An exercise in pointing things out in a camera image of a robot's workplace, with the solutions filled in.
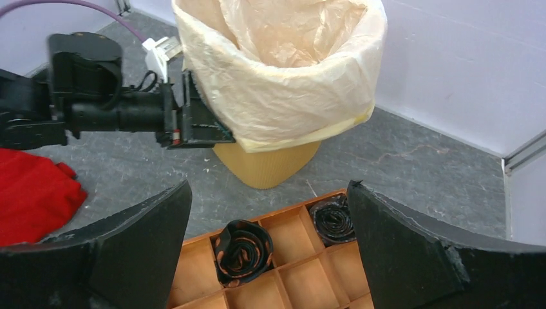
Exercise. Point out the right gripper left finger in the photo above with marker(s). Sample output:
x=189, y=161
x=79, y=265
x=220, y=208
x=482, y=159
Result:
x=126, y=260

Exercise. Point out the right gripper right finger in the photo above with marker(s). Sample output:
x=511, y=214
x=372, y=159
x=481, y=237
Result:
x=413, y=260

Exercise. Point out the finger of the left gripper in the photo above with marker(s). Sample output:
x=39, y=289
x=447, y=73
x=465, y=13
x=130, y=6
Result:
x=201, y=127

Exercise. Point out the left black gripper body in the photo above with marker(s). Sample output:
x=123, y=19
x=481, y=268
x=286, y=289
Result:
x=131, y=109

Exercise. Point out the cream plastic trash bag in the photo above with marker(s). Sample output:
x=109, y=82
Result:
x=284, y=73

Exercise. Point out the wooden compartment tray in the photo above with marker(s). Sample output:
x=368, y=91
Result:
x=304, y=273

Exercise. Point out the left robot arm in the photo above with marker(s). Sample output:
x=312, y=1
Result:
x=82, y=90

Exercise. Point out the yellow plastic trash bin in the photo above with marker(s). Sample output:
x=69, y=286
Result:
x=265, y=170

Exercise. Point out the black rolled bag top-left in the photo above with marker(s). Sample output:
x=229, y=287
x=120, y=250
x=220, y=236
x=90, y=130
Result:
x=332, y=221

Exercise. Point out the black rolled bag middle-left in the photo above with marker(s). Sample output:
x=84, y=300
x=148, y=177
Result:
x=243, y=251

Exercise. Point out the red cloth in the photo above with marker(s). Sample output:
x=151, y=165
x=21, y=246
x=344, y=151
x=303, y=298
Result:
x=38, y=196

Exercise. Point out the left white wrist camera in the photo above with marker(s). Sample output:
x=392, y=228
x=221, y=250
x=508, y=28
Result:
x=160, y=53

